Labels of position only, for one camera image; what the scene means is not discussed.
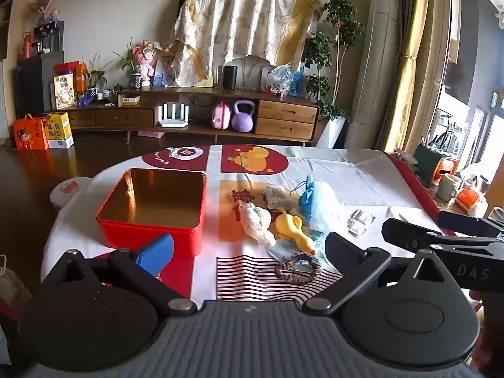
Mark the white cartoon snack box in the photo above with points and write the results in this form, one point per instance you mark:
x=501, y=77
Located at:
x=63, y=92

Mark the green indoor tree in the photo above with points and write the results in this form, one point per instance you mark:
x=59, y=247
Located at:
x=319, y=51

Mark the black cabinet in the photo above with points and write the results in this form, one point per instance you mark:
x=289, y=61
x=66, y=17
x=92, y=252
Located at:
x=35, y=82

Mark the red bottle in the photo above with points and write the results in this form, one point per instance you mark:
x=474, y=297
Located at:
x=26, y=47

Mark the white red printed tablecloth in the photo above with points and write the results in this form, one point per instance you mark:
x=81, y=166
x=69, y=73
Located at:
x=374, y=181

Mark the white plush toy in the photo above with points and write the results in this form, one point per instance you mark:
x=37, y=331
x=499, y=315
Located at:
x=256, y=220

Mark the yellow gift box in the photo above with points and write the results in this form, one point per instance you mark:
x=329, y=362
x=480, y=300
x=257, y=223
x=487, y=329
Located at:
x=58, y=130

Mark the yellow rubber duck toy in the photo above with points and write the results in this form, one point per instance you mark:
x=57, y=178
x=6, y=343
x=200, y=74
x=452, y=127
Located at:
x=287, y=226

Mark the white round stool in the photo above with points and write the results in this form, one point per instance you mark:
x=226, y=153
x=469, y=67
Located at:
x=69, y=193

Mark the white router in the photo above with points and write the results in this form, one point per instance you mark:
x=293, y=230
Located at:
x=173, y=122

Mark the blue toy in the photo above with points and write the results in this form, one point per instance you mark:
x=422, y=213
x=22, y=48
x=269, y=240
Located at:
x=84, y=101

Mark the orange plastic stool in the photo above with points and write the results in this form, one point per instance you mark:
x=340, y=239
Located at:
x=447, y=167

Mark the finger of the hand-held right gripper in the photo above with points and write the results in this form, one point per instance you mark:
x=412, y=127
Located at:
x=464, y=223
x=405, y=234

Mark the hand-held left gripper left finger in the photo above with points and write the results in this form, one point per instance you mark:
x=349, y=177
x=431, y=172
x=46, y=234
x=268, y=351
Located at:
x=157, y=250

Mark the small figurine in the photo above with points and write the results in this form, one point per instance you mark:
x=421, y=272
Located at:
x=55, y=15

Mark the red tin box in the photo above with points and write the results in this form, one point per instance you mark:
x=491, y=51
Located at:
x=118, y=234

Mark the grey shell-shaped cushion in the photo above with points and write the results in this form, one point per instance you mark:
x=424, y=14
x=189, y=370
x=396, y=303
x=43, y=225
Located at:
x=254, y=71

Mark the wooden tv cabinet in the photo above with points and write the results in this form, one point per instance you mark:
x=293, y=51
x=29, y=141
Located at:
x=283, y=112

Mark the pink doll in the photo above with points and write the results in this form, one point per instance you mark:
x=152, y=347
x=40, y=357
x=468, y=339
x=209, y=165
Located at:
x=145, y=65

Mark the orange red box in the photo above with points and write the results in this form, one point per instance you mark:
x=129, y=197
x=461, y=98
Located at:
x=78, y=76

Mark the pastel gift bag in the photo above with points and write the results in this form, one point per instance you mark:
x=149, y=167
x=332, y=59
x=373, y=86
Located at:
x=162, y=69

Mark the clear tissue packet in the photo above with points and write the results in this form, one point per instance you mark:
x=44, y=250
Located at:
x=275, y=195

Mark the blue box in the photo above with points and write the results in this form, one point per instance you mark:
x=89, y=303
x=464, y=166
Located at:
x=296, y=83

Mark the orange gift bag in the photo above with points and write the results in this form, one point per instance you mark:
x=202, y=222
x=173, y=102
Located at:
x=30, y=134

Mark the white standing air conditioner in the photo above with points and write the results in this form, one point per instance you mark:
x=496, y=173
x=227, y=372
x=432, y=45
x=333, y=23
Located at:
x=374, y=67

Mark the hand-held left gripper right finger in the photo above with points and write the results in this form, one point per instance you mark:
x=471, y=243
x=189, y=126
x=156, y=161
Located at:
x=338, y=250

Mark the blue plastic bag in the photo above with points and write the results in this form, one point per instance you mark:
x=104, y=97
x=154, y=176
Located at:
x=309, y=201

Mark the purple kettlebell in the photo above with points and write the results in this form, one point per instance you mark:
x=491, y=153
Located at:
x=243, y=120

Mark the plant in patterned pot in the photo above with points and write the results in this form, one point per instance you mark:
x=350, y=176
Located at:
x=135, y=80

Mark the cream flat box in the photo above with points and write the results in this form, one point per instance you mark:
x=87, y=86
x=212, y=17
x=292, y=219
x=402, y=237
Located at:
x=131, y=100

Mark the patterned cream cloth cover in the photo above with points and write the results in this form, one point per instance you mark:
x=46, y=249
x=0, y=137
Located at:
x=236, y=19

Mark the dark green bin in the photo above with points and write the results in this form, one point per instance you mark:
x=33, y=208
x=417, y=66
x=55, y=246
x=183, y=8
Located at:
x=427, y=161

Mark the pink dried flowers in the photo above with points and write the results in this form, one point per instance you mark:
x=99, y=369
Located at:
x=39, y=8

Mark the yellow curtain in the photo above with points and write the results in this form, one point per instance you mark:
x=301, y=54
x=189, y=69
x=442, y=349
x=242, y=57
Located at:
x=409, y=47

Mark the clear plastic bag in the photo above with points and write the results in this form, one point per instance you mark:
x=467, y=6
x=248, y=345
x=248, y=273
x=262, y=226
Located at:
x=280, y=78

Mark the black coffee machine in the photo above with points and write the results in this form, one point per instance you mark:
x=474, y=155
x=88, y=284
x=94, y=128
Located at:
x=49, y=39

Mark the pale bucket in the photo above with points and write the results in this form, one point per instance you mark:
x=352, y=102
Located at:
x=449, y=187

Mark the black cylinder speaker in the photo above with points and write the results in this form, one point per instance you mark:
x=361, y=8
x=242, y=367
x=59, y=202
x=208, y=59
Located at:
x=230, y=76

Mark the pink toy suitcase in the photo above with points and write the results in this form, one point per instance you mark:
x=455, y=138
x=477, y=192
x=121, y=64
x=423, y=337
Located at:
x=220, y=116

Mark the small grass plant pot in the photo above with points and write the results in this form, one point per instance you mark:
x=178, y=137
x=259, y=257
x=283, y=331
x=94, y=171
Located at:
x=94, y=78

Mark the small white packet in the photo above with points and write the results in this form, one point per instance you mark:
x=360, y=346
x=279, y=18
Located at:
x=356, y=226
x=362, y=216

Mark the white planter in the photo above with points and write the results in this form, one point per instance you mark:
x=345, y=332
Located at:
x=332, y=132

